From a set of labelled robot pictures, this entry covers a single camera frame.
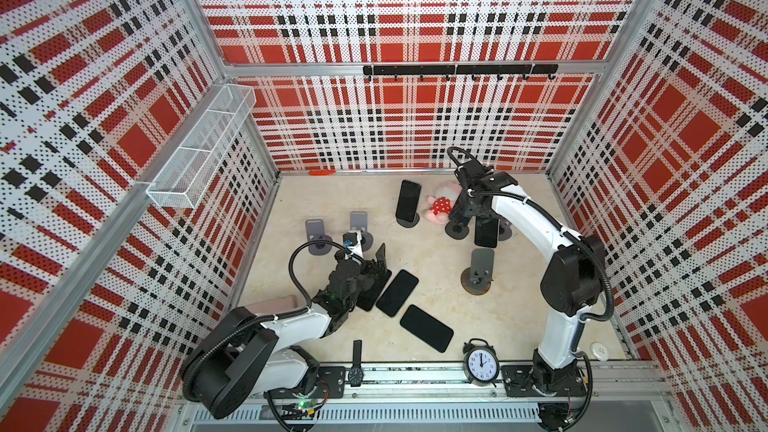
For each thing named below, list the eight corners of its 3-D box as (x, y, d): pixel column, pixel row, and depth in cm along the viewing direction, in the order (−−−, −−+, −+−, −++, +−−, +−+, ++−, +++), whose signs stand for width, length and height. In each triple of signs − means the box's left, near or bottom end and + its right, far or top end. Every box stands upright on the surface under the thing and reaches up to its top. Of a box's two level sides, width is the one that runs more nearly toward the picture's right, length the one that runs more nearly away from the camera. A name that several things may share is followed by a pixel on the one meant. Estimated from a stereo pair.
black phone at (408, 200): (396, 222, 108) (395, 196, 96) (403, 206, 112) (403, 179, 101) (413, 227, 106) (414, 201, 95) (419, 211, 111) (421, 184, 100)
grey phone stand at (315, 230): (309, 255, 99) (301, 238, 91) (313, 236, 104) (306, 218, 96) (331, 255, 99) (324, 238, 91) (334, 236, 104) (328, 218, 96)
